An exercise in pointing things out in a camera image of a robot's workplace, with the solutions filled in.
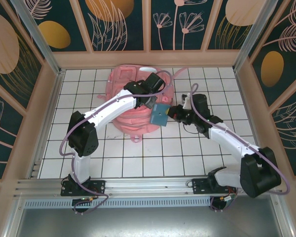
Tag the pink school backpack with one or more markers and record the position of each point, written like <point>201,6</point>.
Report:
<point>135,121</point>

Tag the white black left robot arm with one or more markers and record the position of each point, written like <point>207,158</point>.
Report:
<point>113,108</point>

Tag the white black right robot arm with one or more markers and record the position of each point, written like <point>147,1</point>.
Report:
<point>232,140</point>

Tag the grey sheet metal panel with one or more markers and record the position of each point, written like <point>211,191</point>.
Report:
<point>148,222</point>

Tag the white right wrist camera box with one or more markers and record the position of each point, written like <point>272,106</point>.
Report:
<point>186,102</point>

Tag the aluminium side rail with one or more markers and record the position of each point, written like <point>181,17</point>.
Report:
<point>54,93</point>
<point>246,103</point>

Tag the wall panel with pink flowers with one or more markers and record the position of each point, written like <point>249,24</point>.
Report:
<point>177,24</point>

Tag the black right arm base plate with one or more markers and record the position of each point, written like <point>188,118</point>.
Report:
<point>199,186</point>

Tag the wall panel oval and feather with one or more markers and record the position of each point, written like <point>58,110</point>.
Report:
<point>272,69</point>

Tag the long aluminium mounting rail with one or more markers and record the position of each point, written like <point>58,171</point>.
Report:
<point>148,184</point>

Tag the wall panel leaf outlines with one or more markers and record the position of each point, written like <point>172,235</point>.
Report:
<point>291,130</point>

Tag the aluminium corner post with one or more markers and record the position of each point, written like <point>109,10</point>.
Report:
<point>256,32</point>
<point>34,29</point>

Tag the wall panel with peach oval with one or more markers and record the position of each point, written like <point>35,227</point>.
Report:
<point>236,14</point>

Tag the wall panel with orange oval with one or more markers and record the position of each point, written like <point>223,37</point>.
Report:
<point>54,34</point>

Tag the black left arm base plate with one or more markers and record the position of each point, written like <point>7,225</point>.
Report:
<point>98,187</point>

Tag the wall panel large peach oval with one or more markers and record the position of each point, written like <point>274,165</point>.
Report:
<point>5,44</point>

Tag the wall panel single flower outline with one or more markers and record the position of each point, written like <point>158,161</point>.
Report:
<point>2,128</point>

